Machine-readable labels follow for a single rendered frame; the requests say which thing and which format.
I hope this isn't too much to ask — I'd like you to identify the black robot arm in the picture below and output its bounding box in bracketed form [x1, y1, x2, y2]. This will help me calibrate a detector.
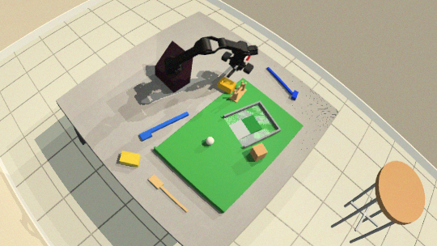
[164, 36, 258, 75]

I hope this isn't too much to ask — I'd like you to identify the tan cube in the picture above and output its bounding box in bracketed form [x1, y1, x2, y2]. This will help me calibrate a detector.
[249, 144, 268, 162]

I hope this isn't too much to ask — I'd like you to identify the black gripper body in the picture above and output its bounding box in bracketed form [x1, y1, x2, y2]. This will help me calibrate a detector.
[222, 52, 254, 74]

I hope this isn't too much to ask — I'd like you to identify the white golf ball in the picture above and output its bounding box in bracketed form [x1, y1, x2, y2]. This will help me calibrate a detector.
[206, 137, 214, 145]

